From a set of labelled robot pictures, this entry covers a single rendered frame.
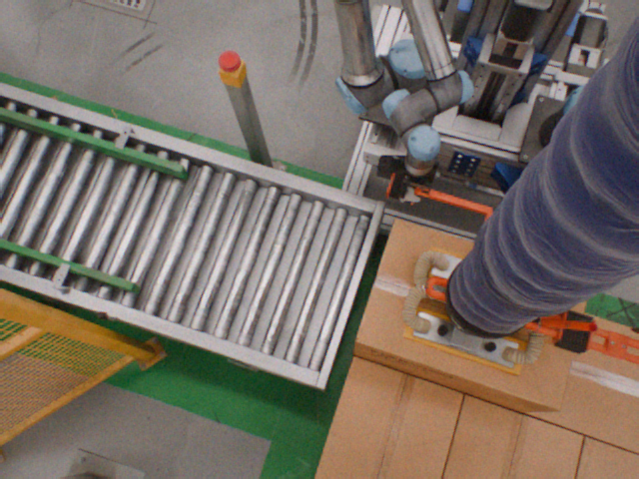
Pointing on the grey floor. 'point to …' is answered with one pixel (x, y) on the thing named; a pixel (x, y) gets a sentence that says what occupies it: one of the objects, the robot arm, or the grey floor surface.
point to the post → (246, 113)
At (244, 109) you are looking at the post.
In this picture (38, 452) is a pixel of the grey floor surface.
